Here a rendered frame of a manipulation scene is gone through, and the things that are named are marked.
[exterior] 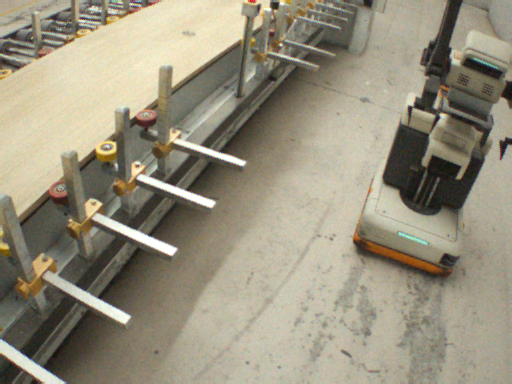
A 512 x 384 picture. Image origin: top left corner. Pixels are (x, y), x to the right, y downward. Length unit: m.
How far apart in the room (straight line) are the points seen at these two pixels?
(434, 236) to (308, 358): 0.95
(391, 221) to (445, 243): 0.34
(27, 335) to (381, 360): 1.57
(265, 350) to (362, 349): 0.47
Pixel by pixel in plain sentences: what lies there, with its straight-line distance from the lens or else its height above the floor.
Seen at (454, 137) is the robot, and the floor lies 0.86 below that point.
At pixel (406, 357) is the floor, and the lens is 2.25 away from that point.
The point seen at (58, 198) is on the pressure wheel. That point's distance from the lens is 1.37.
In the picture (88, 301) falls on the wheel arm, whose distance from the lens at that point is 1.17.
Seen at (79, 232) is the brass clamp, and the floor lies 0.85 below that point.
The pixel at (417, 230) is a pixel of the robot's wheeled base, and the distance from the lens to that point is 2.44.
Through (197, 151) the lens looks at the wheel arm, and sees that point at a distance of 1.64.
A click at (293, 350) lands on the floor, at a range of 2.09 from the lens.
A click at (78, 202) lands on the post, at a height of 0.94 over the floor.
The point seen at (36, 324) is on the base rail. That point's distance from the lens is 1.33.
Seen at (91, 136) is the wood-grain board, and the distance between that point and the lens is 1.62.
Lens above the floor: 1.77
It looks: 39 degrees down
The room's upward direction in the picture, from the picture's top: 9 degrees clockwise
